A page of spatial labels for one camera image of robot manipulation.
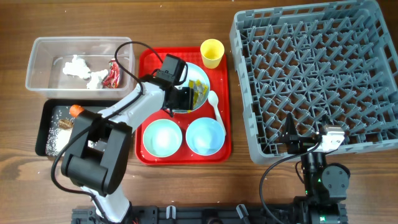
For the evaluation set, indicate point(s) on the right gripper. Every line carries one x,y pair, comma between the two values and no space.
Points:
289,135

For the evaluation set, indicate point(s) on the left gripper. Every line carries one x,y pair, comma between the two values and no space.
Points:
181,98

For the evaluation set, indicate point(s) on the yellow silver foil wrapper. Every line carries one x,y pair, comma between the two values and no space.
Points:
199,96

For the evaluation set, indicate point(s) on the green bowl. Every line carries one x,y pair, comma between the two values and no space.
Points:
162,138

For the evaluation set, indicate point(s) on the yellow plastic cup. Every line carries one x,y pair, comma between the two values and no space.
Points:
212,51

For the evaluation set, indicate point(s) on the red snack wrapper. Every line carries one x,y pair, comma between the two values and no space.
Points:
112,79

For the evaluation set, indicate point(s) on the white tissue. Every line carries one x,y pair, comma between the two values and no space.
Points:
96,79
77,67

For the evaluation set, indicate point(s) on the orange carrot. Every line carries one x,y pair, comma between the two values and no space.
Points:
75,110

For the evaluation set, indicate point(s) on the brown food lump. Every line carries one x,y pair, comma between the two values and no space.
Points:
65,124

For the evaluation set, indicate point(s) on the white rice pile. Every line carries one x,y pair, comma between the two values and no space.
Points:
57,138

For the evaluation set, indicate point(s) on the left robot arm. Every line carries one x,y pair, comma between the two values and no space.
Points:
102,183

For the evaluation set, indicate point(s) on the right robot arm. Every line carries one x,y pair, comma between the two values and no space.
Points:
325,184

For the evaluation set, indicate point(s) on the grey dishwasher rack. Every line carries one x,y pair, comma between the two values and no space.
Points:
333,59

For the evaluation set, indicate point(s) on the light blue plate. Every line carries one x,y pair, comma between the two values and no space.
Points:
194,73

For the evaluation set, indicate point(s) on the white plastic spoon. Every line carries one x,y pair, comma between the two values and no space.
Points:
213,101

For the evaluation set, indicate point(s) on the blue bowl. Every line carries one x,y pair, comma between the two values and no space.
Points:
205,136

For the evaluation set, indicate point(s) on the red plastic tray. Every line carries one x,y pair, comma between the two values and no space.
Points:
219,83

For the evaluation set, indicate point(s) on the clear plastic bin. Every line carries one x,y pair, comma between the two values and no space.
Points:
50,54

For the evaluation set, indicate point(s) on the black plastic tray bin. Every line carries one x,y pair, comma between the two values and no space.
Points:
42,124

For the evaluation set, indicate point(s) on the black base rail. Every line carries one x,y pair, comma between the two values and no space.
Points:
239,214

